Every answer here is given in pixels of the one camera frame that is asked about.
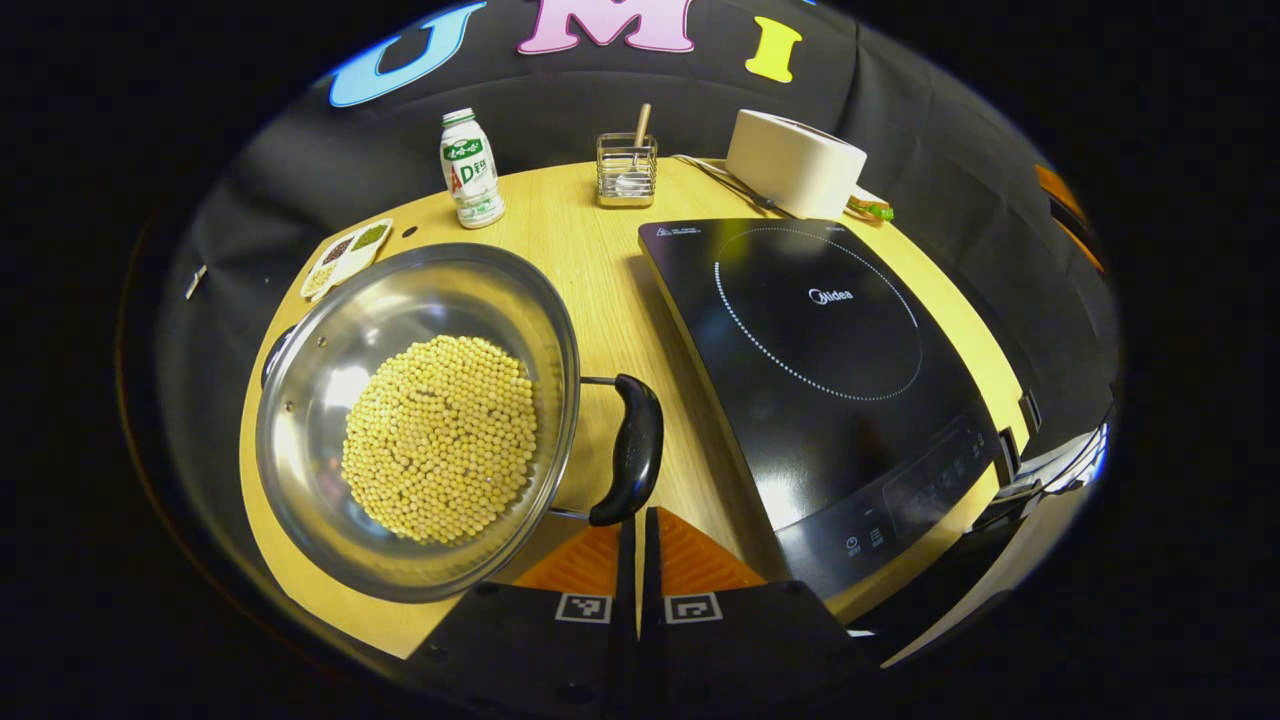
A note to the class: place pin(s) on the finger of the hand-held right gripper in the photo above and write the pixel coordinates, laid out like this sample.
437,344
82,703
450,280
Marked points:
1065,205

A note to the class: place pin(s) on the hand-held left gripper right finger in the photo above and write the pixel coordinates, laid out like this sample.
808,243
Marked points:
740,650

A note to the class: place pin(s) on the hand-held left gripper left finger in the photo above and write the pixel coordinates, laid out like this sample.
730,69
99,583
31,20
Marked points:
540,650

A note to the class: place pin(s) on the heap of yellow soybeans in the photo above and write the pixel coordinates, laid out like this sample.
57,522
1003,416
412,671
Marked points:
440,440

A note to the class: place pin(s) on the black induction cooktop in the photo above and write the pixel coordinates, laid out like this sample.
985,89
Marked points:
820,420

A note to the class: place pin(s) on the stainless steel pot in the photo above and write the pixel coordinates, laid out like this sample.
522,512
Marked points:
420,300

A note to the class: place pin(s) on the sandwich with lettuce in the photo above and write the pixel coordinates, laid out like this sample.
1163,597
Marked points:
872,210

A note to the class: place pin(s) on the white toaster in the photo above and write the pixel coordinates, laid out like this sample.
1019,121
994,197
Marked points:
790,160

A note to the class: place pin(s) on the white divided dish of beans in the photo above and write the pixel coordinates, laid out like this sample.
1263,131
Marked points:
345,262

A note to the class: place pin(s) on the white drink bottle green label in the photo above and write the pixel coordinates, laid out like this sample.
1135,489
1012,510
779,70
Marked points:
470,170

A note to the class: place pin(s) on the silver metal clip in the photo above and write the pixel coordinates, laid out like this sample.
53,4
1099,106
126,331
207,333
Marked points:
196,281

